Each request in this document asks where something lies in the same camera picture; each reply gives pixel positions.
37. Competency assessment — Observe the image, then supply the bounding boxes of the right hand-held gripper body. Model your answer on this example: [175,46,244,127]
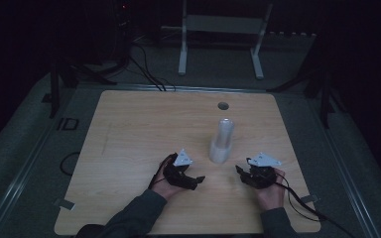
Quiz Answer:
[241,152,283,190]

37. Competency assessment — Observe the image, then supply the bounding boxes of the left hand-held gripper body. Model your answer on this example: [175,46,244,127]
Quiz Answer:
[163,148,199,191]

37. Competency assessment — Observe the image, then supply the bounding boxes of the stack of clear plastic cups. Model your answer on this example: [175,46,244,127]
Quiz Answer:
[208,118,235,165]

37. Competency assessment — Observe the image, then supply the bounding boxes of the person's left hand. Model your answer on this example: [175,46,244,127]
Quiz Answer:
[150,155,180,201]

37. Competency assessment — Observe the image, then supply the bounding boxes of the person's right hand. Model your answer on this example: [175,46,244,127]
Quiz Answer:
[257,168,287,211]

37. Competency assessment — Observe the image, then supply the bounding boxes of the grey tape piece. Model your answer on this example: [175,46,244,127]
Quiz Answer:
[300,193,320,204]
[53,197,76,211]

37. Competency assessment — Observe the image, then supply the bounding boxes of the black tripod stand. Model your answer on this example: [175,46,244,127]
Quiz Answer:
[266,65,348,130]
[41,59,117,120]

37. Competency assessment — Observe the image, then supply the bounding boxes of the white metal stand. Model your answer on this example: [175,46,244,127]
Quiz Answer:
[178,0,274,80]

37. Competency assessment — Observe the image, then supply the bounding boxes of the dark computer tower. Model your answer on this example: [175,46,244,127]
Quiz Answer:
[111,0,134,62]

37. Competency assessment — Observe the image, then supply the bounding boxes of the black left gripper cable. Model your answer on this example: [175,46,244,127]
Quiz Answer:
[148,154,176,190]

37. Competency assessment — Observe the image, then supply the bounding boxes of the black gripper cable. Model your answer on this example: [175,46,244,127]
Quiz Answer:
[148,154,176,190]
[274,172,356,238]

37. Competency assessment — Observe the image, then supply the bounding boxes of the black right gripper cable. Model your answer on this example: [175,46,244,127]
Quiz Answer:
[274,172,356,238]

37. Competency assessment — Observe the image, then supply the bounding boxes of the black floor cables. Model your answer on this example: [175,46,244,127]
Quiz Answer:
[125,42,177,92]

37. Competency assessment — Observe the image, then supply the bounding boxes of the black looped cable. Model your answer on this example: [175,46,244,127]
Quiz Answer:
[59,151,82,177]

